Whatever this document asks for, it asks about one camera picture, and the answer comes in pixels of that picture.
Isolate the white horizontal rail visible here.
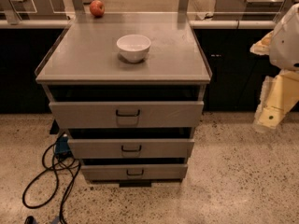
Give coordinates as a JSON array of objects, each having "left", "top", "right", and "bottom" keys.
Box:
[{"left": 0, "top": 20, "right": 276, "bottom": 29}]

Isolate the grey middle drawer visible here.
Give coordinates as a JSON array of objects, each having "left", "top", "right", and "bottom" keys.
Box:
[{"left": 68, "top": 138, "right": 194, "bottom": 159}]

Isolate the blue power box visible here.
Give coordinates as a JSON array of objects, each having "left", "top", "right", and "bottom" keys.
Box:
[{"left": 54, "top": 134, "right": 71, "bottom": 157}]

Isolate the far left metal post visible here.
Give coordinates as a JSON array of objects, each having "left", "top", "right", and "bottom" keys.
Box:
[{"left": 0, "top": 0, "right": 21, "bottom": 25}]

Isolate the grey drawer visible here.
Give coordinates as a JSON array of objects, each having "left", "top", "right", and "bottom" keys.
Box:
[
  {"left": 50, "top": 101, "right": 204, "bottom": 129},
  {"left": 68, "top": 138, "right": 194, "bottom": 159},
  {"left": 81, "top": 164, "right": 188, "bottom": 181}
]

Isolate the black floor cable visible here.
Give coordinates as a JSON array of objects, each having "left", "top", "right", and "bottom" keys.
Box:
[{"left": 21, "top": 140, "right": 82, "bottom": 224}]

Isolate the grey drawer cabinet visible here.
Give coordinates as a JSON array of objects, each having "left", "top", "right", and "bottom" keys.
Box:
[{"left": 36, "top": 13, "right": 211, "bottom": 184}]

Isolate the grey bottom drawer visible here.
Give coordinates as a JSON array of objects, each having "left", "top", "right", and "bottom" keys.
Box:
[{"left": 81, "top": 164, "right": 188, "bottom": 181}]

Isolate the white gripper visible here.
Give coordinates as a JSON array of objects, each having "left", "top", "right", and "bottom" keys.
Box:
[{"left": 249, "top": 4, "right": 299, "bottom": 133}]

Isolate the red apple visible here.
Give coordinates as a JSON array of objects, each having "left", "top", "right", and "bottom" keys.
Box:
[{"left": 89, "top": 0, "right": 105, "bottom": 17}]

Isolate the grey top drawer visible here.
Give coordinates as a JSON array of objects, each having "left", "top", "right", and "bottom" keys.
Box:
[{"left": 50, "top": 101, "right": 204, "bottom": 129}]

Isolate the steel counter background right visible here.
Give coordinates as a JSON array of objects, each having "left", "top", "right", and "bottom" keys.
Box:
[{"left": 212, "top": 0, "right": 283, "bottom": 21}]

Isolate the far right metal post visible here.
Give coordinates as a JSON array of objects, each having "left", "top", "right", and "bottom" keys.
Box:
[{"left": 273, "top": 0, "right": 296, "bottom": 23}]

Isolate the white ceramic bowl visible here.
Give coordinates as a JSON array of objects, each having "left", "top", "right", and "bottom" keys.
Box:
[{"left": 117, "top": 35, "right": 151, "bottom": 63}]

